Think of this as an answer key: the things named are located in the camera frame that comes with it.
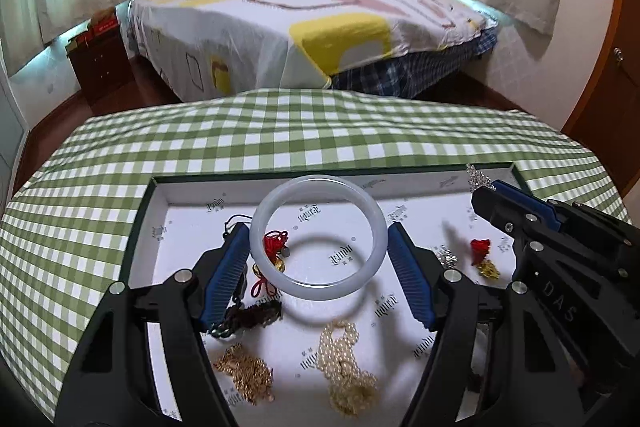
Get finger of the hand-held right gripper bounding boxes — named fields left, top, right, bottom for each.
left=473, top=189, right=546, bottom=251
left=491, top=179, right=561, bottom=228

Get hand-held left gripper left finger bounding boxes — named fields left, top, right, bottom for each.
left=54, top=222, right=251, bottom=427

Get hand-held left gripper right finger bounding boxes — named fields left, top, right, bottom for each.
left=387, top=222, right=586, bottom=427

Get small red gold charm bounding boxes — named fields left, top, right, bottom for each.
left=470, top=238, right=501, bottom=281

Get black cord tassel pendant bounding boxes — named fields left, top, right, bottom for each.
left=210, top=216, right=284, bottom=339

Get red knot charm gold bells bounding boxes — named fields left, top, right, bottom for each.
left=248, top=229, right=291, bottom=303

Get dark green jewelry tray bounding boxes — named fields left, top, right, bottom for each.
left=120, top=162, right=532, bottom=427

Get gold chain necklace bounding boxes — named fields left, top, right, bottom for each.
left=212, top=343, right=276, bottom=406

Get white pearl necklace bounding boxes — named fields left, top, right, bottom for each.
left=317, top=319, right=379, bottom=418

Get pale jade bangle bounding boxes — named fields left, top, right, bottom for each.
left=249, top=174, right=389, bottom=301

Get wooden door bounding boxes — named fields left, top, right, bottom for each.
left=560, top=0, right=640, bottom=158

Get green checked tablecloth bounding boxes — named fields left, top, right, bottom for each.
left=0, top=88, right=626, bottom=423

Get blue plaid bed skirt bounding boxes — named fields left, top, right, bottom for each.
left=330, top=29, right=499, bottom=98

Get dark wooden nightstand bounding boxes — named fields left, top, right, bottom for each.
left=66, top=27, right=134, bottom=106

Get white printed bed sheet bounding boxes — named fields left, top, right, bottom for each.
left=127, top=0, right=489, bottom=102

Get grey wardrobe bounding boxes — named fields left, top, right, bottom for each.
left=0, top=77, right=29, bottom=208

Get red boxes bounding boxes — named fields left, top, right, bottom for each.
left=89, top=7, right=119, bottom=40

